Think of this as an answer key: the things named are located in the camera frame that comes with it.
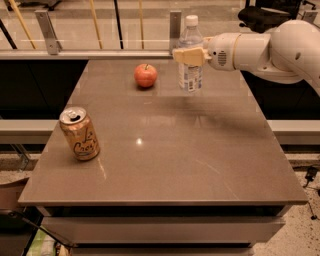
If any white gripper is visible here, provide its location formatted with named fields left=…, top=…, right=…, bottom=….
left=172, top=33, right=240, bottom=71

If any orange LaCroix soda can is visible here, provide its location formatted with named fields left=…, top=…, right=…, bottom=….
left=59, top=107, right=100, bottom=161

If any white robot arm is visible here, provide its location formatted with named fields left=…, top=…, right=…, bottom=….
left=173, top=20, right=320, bottom=95

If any black power adapter with cable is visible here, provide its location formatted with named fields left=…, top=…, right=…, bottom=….
left=303, top=166, right=319, bottom=188

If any black office chair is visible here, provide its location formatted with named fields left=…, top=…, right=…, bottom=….
left=238, top=0, right=317, bottom=33

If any clear blue plastic water bottle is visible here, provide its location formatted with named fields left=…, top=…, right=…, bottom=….
left=178, top=15, right=203, bottom=93

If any red apple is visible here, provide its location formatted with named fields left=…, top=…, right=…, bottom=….
left=134, top=64, right=158, bottom=88

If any metal glass railing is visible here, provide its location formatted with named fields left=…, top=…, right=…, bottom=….
left=0, top=9, right=320, bottom=61

